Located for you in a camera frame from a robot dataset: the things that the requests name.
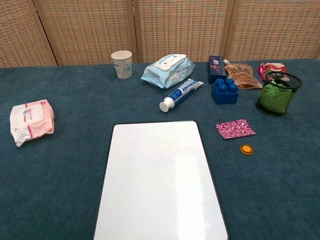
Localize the blue white toothpaste tube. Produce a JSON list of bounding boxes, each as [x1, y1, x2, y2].
[[159, 78, 205, 113]]

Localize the white rectangular board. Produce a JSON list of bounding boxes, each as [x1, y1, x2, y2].
[[93, 120, 230, 240]]

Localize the light blue wet wipes pack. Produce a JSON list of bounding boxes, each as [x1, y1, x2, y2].
[[140, 53, 196, 90]]

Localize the white paper cup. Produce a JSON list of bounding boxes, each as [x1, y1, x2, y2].
[[110, 50, 133, 80]]

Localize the blue plastic building block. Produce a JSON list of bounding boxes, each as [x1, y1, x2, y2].
[[211, 77, 240, 105]]

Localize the dark blue carton box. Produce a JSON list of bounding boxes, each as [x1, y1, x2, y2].
[[207, 54, 229, 85]]

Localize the woven wooden folding screen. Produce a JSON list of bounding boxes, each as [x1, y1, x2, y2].
[[0, 0, 320, 68]]

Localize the brown spout pouch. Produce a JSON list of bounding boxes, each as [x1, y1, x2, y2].
[[223, 59, 264, 90]]

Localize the black mesh pen holder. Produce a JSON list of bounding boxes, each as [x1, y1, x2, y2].
[[255, 71, 303, 118]]

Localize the teal felt table cover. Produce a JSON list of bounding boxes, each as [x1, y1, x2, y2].
[[0, 58, 320, 240]]

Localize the green mesh cloth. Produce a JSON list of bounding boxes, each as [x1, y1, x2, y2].
[[258, 83, 293, 114]]

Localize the red spout pouch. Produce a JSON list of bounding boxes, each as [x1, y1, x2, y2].
[[257, 62, 289, 82]]

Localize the pink wet wipes pack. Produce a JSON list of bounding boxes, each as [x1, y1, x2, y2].
[[9, 99, 56, 148]]

